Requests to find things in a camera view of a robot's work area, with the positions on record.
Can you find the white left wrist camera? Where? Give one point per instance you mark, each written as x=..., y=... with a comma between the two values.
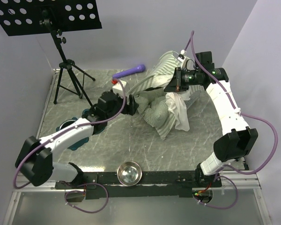
x=117, y=88

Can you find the black perforated music stand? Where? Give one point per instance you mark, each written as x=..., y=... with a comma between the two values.
x=30, y=17

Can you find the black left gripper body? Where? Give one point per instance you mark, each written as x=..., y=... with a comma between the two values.
x=129, y=109

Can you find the teal double pet feeder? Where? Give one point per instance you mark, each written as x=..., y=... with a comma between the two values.
x=75, y=132

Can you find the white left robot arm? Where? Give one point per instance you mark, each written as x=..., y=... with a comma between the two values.
x=35, y=160

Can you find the purple plastic microphone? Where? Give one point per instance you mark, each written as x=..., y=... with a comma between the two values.
x=138, y=69

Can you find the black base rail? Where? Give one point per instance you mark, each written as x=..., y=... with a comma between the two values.
x=158, y=183

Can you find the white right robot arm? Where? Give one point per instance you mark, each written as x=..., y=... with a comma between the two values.
x=237, y=137

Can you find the stainless steel bowl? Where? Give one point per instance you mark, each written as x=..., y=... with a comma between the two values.
x=129, y=173

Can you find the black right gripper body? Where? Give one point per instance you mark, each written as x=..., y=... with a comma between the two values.
x=184, y=79

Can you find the grey checked cushion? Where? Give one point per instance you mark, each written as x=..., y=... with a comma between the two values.
x=152, y=107

